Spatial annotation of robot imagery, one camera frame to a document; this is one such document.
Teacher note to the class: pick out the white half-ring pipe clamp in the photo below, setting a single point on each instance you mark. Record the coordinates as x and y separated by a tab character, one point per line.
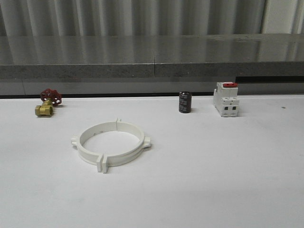
140	142

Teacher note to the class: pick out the black cylindrical capacitor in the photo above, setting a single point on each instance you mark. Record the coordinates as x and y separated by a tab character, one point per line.
185	99

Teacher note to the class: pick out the brass valve red handwheel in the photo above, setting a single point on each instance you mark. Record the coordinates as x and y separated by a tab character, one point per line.
50	98

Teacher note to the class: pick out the grey stone counter ledge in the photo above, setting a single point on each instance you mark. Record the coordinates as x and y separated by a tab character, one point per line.
208	58

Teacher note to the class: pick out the grey pleated curtain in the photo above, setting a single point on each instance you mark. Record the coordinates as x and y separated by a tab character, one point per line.
149	17

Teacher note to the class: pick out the white circuit breaker red switch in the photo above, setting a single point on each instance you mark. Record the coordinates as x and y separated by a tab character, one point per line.
225	99

